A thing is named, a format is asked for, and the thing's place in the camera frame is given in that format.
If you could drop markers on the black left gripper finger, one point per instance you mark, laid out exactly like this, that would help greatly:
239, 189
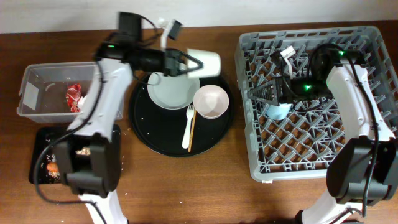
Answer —
185, 58
187, 70

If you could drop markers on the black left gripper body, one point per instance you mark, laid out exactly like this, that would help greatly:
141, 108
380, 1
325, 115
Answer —
166, 60

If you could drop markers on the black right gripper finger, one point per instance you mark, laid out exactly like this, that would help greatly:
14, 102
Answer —
268, 88
265, 98

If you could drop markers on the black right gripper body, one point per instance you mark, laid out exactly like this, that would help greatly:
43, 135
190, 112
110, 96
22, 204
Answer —
308, 87

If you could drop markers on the cream plastic cup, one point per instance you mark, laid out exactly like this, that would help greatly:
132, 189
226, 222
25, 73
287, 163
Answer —
211, 64

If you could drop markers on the light blue plastic cup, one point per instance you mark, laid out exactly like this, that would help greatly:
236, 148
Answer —
278, 112

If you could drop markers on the grey round plate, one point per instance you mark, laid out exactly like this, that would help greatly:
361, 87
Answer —
172, 93

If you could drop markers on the pink bowl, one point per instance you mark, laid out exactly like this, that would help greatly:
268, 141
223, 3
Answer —
211, 101

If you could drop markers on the white plastic fork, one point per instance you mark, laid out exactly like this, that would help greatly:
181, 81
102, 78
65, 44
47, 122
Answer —
186, 136

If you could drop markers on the wooden chopstick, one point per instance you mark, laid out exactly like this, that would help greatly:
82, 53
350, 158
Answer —
192, 131

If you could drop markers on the red snack wrapper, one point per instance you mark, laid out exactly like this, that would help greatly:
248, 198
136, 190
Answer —
73, 96

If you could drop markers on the orange carrot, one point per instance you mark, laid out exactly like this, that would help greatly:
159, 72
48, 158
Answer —
52, 167

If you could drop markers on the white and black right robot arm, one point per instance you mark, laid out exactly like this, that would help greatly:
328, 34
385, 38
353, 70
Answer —
364, 172

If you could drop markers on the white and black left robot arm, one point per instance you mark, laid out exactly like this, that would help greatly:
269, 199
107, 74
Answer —
88, 157

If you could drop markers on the grey dishwasher rack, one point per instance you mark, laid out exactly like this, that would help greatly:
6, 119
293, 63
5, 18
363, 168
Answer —
304, 143

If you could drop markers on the round black tray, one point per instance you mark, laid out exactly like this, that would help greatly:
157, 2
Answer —
162, 130

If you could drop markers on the clear plastic bin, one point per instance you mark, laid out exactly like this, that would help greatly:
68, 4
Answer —
44, 87

